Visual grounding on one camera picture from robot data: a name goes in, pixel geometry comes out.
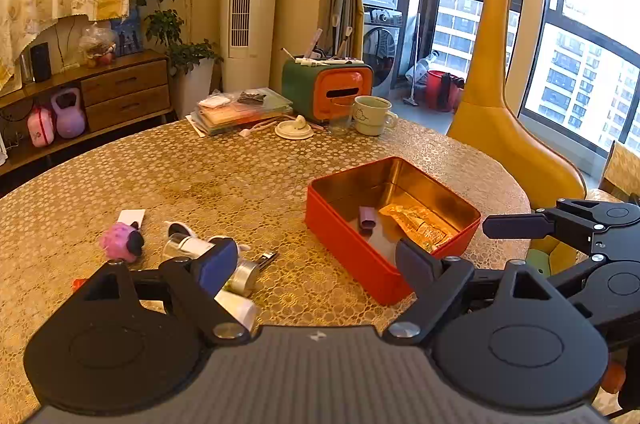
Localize black speaker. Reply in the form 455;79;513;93
29;43;52;83

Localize green orange tissue box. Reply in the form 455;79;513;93
281;61;373;124

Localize clear bottle of yellow pills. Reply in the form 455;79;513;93
163;238;259;297

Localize cream ceramic mug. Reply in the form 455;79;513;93
352;96;399;137

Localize bag of fruit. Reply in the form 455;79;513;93
78;22;116;68

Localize yellow giraffe shaped chair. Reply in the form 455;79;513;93
446;0;588;278

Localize purple kettlebell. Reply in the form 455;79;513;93
51;88;86;139

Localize white sunglasses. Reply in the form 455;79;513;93
165;222;224;256

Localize wooden tv cabinet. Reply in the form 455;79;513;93
1;50;172;175

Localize small purple item in box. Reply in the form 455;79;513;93
358;206;378;231

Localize pink purple sheep toy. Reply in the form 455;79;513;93
100;222;144;264

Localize washing machine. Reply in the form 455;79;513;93
362;0;402;98

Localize clear drinking glass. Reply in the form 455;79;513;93
329;97;354;136

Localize stack of books and folders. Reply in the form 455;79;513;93
186;87;293;136

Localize red bucket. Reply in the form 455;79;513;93
425;71;465;112

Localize white round lid with knob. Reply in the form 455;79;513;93
274;115;314;140

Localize red metal tin box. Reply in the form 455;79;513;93
305;156;480;306

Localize metal nail clipper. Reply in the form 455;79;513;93
257;252;278;270

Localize blue picture box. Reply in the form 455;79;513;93
110;7;143;57

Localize small white card box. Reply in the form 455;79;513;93
117;210;145;229

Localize orange snack packet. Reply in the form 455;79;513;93
378;203;456;253

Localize red candy wrapper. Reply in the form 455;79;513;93
72;279;86;293

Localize white yellow plastic bottle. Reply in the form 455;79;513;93
214;290;258;332

